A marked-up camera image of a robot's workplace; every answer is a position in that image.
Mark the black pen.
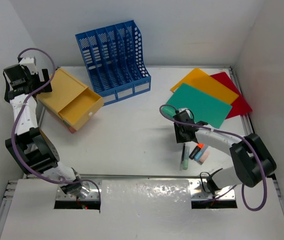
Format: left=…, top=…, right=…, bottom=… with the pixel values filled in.
left=179, top=143, right=186, bottom=171

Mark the green glue stick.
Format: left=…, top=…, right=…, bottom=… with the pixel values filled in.
left=183, top=145, right=190, bottom=170

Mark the yellow drawer box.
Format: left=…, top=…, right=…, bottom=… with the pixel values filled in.
left=37, top=68, right=104, bottom=130

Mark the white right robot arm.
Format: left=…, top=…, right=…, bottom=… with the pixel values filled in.
left=173, top=110, right=277, bottom=194

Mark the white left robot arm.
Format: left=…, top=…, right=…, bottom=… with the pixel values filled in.
left=3, top=63, right=83, bottom=197

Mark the black orange highlighter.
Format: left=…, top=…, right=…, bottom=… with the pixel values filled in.
left=189, top=143, right=204, bottom=159

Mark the pink eraser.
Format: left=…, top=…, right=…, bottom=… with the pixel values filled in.
left=197, top=151, right=210, bottom=165

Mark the green folder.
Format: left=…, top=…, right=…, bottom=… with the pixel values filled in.
left=166, top=83, right=232, bottom=128

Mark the orange folder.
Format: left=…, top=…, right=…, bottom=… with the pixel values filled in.
left=170, top=68, right=239, bottom=105

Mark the red folder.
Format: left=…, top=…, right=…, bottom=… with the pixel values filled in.
left=211, top=72, right=252, bottom=119

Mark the pink bottom drawer box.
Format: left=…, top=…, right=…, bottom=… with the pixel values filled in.
left=47, top=109, right=83, bottom=134

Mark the blue file organizer rack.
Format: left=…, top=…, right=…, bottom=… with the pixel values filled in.
left=75, top=20, right=151, bottom=106

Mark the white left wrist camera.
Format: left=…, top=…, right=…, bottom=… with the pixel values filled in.
left=18, top=56, right=39, bottom=75

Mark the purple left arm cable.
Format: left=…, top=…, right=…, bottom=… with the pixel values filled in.
left=10, top=47, right=102, bottom=201

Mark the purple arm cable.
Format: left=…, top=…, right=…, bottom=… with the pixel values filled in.
left=159, top=104, right=268, bottom=211
left=10, top=47, right=102, bottom=201

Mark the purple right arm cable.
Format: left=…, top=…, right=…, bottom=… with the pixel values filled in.
left=159, top=104, right=268, bottom=211

